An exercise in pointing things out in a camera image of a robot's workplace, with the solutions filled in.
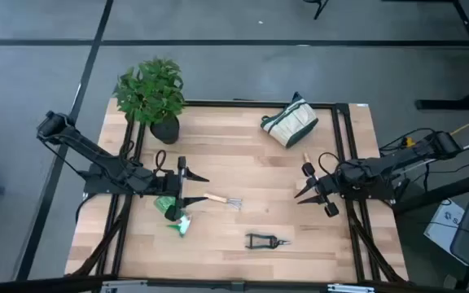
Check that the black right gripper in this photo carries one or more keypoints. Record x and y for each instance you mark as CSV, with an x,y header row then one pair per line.
x,y
328,184

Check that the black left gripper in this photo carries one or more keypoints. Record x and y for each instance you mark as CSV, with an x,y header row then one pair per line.
x,y
169,184

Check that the green spray bottle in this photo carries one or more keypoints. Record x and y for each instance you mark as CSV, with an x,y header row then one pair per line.
x,y
183,224

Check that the beige green gardening bag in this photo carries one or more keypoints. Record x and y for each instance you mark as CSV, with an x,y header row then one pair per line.
x,y
291,124

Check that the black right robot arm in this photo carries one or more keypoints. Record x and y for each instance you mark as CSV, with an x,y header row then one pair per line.
x,y
381,164

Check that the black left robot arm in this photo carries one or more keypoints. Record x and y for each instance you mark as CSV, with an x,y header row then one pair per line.
x,y
96,156

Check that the black pruning shears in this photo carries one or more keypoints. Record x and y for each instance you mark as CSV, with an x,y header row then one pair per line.
x,y
274,243

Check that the green potted plant black pot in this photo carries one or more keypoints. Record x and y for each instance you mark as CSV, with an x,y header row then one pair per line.
x,y
153,89

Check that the black desk beam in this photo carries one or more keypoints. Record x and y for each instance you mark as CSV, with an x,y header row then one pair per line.
x,y
442,193

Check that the white cardboard box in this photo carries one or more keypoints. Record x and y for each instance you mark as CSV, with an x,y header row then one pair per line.
x,y
442,228

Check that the black chair base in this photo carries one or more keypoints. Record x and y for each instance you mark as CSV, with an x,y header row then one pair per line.
x,y
320,8

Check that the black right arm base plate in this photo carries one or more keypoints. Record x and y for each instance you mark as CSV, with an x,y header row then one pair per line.
x,y
381,194

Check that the small black bracket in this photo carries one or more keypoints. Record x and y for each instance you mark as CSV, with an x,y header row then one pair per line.
x,y
296,97

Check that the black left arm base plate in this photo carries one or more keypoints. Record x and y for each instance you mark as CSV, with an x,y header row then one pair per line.
x,y
92,188

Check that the black aluminium table frame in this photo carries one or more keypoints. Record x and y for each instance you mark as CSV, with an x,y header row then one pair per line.
x,y
259,104

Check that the silver metal bracket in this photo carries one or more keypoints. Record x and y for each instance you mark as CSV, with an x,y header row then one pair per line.
x,y
124,287
350,289

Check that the black desk frame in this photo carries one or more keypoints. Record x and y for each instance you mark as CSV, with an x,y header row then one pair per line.
x,y
454,104

